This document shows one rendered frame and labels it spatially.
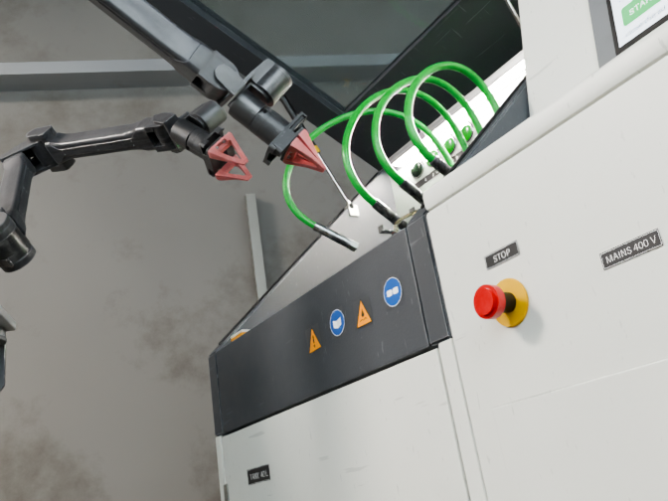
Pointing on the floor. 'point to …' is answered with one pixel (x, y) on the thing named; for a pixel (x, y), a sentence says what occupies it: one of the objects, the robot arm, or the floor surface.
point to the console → (569, 283)
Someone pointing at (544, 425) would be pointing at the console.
